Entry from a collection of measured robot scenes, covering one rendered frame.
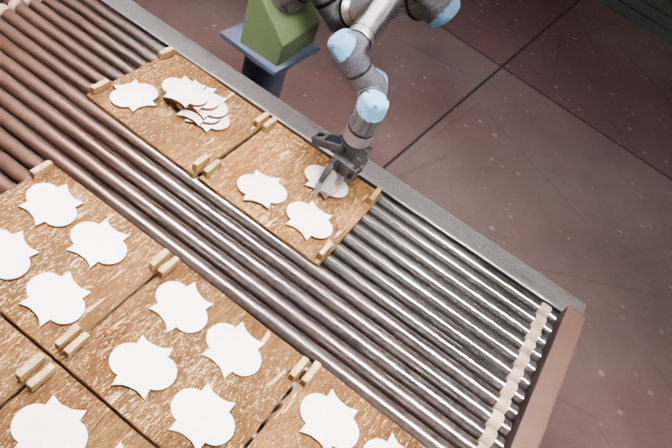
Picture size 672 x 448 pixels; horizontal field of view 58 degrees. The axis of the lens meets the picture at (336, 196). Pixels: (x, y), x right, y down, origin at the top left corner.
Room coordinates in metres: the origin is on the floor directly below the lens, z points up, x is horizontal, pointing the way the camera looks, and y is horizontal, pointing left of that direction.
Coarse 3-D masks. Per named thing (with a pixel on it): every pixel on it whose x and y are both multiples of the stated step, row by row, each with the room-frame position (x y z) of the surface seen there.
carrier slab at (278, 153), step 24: (264, 144) 1.30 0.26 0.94; (288, 144) 1.34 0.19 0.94; (240, 168) 1.17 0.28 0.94; (264, 168) 1.21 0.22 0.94; (288, 168) 1.24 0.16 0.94; (216, 192) 1.06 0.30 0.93; (288, 192) 1.16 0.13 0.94; (312, 192) 1.19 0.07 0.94; (360, 192) 1.27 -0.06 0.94; (264, 216) 1.04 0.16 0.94; (336, 216) 1.15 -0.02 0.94; (360, 216) 1.18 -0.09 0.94; (288, 240) 1.00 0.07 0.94; (312, 240) 1.03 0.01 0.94; (336, 240) 1.06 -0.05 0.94; (312, 264) 0.97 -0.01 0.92
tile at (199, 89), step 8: (168, 80) 1.33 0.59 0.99; (176, 80) 1.34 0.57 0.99; (184, 80) 1.36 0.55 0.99; (168, 88) 1.30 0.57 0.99; (176, 88) 1.31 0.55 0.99; (184, 88) 1.32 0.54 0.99; (192, 88) 1.34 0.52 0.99; (200, 88) 1.35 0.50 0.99; (168, 96) 1.27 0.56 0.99; (176, 96) 1.28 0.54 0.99; (184, 96) 1.29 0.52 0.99; (192, 96) 1.31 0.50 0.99; (200, 96) 1.32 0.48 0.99; (184, 104) 1.26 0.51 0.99; (192, 104) 1.28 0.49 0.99; (200, 104) 1.29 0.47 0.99
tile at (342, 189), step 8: (312, 168) 1.27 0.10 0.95; (320, 168) 1.29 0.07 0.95; (304, 176) 1.24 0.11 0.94; (312, 176) 1.24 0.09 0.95; (312, 184) 1.21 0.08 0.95; (336, 184) 1.25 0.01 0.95; (344, 184) 1.26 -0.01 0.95; (320, 192) 1.20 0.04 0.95; (336, 192) 1.22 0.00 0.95; (344, 192) 1.23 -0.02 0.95
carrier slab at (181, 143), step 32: (160, 64) 1.44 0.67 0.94; (192, 64) 1.50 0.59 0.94; (96, 96) 1.20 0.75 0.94; (160, 96) 1.31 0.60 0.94; (224, 96) 1.42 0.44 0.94; (128, 128) 1.15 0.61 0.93; (160, 128) 1.19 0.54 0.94; (192, 128) 1.24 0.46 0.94; (256, 128) 1.35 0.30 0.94; (192, 160) 1.12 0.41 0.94
